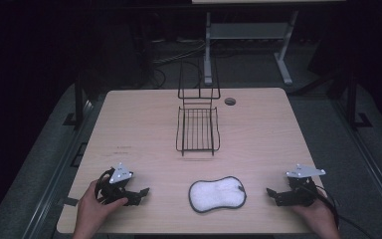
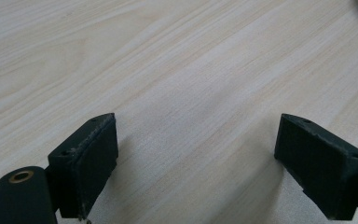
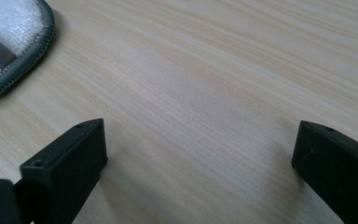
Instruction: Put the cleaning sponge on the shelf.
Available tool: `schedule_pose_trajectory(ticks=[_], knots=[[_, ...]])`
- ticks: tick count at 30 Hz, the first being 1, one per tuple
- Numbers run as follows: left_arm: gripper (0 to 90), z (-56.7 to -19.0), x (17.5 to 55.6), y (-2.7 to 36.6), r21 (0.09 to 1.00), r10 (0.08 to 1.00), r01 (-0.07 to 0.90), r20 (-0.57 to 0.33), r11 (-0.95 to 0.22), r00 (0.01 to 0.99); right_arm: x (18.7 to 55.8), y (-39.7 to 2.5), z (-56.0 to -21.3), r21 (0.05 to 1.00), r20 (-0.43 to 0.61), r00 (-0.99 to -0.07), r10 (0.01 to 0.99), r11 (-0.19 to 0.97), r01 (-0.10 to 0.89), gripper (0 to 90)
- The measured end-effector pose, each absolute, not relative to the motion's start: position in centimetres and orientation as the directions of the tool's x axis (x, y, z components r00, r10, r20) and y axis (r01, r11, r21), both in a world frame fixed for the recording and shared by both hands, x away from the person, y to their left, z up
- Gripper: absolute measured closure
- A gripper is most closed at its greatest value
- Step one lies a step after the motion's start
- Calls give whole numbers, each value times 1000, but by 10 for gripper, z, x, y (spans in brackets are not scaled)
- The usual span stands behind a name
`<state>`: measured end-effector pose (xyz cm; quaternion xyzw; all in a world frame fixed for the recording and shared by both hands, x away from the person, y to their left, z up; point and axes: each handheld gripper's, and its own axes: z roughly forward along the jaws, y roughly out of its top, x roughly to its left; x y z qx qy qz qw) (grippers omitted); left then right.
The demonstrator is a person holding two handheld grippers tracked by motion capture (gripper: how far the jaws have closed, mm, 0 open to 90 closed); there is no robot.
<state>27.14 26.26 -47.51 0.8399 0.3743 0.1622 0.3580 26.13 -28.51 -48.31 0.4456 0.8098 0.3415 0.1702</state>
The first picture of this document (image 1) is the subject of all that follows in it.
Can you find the black frame post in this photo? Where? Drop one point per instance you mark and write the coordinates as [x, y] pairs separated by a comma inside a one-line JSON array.
[[78, 103], [352, 103]]

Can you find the dark tape strip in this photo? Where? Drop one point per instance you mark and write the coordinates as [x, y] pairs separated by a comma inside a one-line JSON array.
[[70, 201]]

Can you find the person's left hand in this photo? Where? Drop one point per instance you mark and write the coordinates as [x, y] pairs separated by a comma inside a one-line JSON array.
[[94, 205]]

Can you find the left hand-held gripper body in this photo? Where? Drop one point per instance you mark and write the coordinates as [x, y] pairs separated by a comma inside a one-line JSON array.
[[121, 174]]

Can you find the grey metal stand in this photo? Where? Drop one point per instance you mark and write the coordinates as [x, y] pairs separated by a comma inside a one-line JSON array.
[[245, 31]]

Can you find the white sponge pad dark edge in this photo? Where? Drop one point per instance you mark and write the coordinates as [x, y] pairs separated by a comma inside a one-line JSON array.
[[217, 194]]

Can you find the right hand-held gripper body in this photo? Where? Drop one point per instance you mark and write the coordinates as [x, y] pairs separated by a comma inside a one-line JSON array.
[[303, 195]]

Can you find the person's right hand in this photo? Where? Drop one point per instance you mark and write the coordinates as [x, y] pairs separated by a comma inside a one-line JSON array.
[[315, 214]]

